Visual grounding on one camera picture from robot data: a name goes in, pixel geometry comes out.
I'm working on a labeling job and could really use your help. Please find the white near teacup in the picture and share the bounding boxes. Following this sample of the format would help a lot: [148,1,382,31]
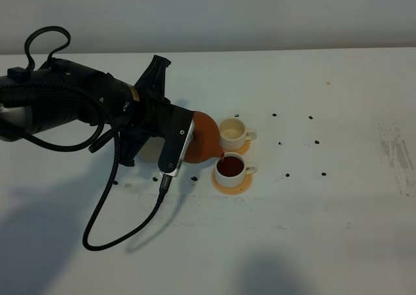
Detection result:
[214,152,257,188]

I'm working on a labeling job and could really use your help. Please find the orange coaster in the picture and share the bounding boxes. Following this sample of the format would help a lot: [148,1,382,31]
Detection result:
[211,168,253,196]
[229,140,251,155]

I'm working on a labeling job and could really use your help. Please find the black left arm loop cable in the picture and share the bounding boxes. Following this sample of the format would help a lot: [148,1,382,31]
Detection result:
[0,25,108,153]

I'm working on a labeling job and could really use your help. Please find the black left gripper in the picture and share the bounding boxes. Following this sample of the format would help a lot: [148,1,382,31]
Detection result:
[119,55,171,166]

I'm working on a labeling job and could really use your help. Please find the black braided left camera cable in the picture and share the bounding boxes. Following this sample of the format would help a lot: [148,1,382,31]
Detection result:
[0,82,173,251]

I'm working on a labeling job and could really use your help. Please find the orange near coaster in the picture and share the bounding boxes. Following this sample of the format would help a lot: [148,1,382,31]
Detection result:
[211,168,253,196]

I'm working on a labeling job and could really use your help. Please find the orange far coaster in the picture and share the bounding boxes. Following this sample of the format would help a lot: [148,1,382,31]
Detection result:
[229,140,251,155]

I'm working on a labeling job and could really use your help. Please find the beige round teapot saucer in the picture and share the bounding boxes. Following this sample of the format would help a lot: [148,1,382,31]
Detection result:
[137,136,165,163]

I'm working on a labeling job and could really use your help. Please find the brown clay teapot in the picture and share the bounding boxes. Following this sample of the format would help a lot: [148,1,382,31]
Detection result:
[184,111,224,164]

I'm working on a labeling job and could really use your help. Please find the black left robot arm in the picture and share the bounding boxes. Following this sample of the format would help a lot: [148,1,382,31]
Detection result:
[1,55,174,166]

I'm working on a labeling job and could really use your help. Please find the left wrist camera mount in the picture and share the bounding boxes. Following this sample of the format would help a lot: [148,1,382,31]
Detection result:
[150,102,194,177]

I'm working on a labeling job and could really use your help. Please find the white teacup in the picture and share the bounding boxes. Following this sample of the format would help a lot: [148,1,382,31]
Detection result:
[218,118,257,151]
[214,152,257,188]

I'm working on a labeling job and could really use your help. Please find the white far teacup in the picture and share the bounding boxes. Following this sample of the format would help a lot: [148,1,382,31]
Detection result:
[218,118,257,151]

